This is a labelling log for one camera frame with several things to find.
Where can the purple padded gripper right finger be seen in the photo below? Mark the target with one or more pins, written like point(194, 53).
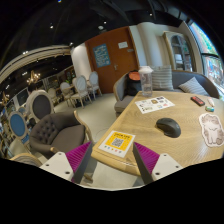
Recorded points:
point(153, 166)

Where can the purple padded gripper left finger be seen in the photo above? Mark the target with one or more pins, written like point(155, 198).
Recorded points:
point(71, 165)

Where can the black computer mouse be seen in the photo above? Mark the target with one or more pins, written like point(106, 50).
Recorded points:
point(169, 127)

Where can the cat-shaped mouse pad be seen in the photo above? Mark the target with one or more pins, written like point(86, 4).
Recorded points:
point(212, 130)

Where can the grey tufted armchair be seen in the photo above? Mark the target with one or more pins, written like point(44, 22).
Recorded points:
point(61, 131)

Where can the yellow QR code sticker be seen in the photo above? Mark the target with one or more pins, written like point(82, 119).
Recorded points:
point(117, 143)

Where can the white printed menu sheet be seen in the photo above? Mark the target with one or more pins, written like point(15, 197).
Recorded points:
point(153, 104)

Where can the grey sofa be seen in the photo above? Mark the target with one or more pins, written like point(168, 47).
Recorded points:
point(178, 77)

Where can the grey round-back chair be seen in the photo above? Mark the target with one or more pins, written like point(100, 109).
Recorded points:
point(39, 104)

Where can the blue round-back chair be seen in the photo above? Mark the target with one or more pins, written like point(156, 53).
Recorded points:
point(18, 126)

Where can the white dining chair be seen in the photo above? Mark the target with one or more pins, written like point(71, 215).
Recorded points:
point(80, 84)
point(93, 84)

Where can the black backpack orange top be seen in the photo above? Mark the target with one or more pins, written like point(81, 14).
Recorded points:
point(133, 83)

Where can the black and red small box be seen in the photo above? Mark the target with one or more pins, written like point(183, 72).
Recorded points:
point(198, 101)

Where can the white dining chair far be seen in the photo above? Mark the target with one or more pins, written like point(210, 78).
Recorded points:
point(93, 84)

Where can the striped cushion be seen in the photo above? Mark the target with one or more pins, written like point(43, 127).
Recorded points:
point(162, 78)

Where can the small green eraser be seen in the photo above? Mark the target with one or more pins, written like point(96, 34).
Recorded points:
point(209, 109)

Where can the grey striped pillow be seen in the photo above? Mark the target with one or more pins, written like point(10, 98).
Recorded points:
point(193, 86)

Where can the white small tube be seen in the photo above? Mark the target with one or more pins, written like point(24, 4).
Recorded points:
point(211, 102)

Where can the clear plastic water bottle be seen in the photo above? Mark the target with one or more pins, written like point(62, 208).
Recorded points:
point(145, 73)

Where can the chandelier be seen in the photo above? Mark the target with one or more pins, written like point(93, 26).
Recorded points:
point(34, 77)

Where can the blue poster on door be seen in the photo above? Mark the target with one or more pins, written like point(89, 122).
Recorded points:
point(101, 55)

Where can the brown wooden door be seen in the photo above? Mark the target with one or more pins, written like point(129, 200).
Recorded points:
point(122, 61)

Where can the wooden display cabinet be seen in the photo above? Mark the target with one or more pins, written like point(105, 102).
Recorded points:
point(180, 51)

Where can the white paper sign on door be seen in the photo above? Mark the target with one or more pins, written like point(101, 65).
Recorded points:
point(122, 45)

